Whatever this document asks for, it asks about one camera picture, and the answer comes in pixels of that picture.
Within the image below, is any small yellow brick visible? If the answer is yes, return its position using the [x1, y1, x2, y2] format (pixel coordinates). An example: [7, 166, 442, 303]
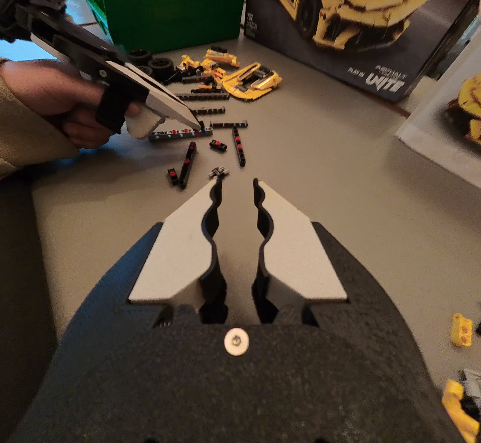
[450, 313, 473, 348]

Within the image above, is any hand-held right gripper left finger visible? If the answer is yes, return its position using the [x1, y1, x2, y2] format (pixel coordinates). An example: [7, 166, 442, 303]
[129, 178, 228, 312]

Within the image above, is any white instruction booklet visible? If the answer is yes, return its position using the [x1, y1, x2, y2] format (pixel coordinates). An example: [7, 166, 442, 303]
[396, 38, 481, 196]

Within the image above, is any yellow toy car body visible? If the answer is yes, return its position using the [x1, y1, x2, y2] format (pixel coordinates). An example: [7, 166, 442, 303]
[222, 62, 283, 100]

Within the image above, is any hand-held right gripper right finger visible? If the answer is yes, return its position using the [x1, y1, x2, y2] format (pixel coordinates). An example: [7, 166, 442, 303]
[251, 178, 348, 313]

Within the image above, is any green plastic bin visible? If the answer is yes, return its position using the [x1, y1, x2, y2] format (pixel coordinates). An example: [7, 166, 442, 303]
[83, 0, 249, 55]

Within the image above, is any grey beam with red pins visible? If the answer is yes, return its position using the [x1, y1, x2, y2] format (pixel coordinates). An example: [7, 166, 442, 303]
[149, 127, 213, 143]

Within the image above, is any toy car set box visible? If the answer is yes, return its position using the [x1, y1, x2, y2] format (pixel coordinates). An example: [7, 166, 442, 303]
[244, 0, 481, 103]

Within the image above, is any grey brick piece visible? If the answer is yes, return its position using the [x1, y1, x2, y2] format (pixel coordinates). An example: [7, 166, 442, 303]
[460, 369, 481, 400]

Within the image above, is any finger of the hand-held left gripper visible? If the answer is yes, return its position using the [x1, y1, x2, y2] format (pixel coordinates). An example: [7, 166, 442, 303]
[107, 60, 189, 112]
[145, 91, 203, 132]

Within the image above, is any person's left forearm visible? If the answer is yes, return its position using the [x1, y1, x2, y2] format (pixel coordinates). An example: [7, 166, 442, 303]
[0, 58, 80, 181]

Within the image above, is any yellow curved brick piece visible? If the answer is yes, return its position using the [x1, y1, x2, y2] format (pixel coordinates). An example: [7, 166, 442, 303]
[441, 378, 481, 443]

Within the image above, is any yellow and grey brick assembly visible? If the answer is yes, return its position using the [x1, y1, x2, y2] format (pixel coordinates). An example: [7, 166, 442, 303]
[205, 47, 241, 68]

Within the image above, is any person's left hand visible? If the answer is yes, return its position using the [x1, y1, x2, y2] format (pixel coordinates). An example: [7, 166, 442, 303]
[0, 58, 143, 149]

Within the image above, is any dark perforated panel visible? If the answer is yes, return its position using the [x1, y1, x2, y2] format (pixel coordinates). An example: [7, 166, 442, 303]
[0, 174, 59, 443]

